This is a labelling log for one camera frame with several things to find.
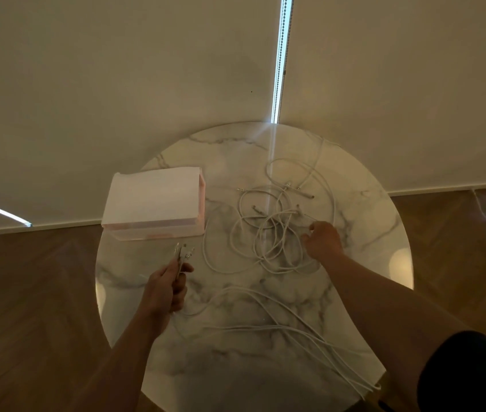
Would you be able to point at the person's right hand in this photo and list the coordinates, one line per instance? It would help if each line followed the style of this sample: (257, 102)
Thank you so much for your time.
(324, 244)

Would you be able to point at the person's right forearm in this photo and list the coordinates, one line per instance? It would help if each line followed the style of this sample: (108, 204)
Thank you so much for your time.
(389, 317)

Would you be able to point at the person's left forearm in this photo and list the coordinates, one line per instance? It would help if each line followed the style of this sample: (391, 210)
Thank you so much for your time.
(118, 373)

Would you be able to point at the person's left hand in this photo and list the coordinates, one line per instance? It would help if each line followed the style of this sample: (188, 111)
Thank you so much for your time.
(161, 293)

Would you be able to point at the round marble table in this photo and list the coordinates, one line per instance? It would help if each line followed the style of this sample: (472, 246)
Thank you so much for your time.
(234, 369)

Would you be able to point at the white pink box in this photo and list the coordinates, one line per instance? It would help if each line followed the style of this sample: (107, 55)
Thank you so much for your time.
(153, 193)

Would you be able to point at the black shorts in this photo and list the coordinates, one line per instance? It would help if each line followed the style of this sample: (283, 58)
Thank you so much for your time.
(470, 373)

